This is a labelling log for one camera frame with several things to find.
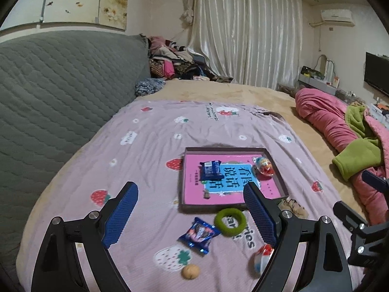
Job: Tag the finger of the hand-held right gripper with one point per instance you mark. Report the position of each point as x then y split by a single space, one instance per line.
349 214
376 181

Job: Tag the curtain tie flower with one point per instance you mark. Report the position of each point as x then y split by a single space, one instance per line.
187 16

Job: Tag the floral wall poster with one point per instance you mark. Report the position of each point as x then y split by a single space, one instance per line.
79 0

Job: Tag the blue patterned cloth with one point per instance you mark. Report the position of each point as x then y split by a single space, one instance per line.
149 86

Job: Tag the white air conditioner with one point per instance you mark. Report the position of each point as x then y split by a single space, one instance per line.
336 16

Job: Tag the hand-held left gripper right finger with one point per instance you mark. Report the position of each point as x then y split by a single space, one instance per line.
261 216

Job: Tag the grey quilted headboard cover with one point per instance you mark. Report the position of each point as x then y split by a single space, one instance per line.
60 91

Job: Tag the black television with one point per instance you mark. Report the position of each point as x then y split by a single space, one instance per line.
376 71

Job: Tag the round tan cookie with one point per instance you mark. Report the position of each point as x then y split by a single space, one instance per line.
190 271

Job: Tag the green fleece blanket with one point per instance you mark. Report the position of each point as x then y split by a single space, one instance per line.
358 155

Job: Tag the pink shallow box tray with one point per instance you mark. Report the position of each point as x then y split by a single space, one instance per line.
212 208

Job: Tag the pile of clothes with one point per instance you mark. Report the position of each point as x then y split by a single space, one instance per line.
176 60

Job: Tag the arched table mirror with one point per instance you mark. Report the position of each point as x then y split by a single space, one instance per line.
329 67

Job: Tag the dark blue snack packet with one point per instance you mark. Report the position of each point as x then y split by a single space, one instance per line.
211 170

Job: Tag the blue printed snack packet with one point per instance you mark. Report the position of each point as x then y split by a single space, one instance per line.
199 234

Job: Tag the pink picture book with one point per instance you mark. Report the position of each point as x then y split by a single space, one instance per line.
194 188

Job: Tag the white satin curtain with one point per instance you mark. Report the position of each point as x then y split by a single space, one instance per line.
243 30

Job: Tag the grey dresser shelf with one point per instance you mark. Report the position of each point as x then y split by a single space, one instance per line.
316 83

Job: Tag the pink strawberry printed blanket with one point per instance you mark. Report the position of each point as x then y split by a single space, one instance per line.
152 146

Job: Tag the pink quilt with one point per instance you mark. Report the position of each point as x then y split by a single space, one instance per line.
325 118

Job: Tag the colourful egg toy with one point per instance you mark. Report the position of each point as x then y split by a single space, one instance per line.
265 166
263 257

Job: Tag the beige sheer stocking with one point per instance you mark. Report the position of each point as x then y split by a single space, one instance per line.
296 210

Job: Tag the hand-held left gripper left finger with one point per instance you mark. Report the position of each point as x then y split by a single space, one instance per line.
120 210

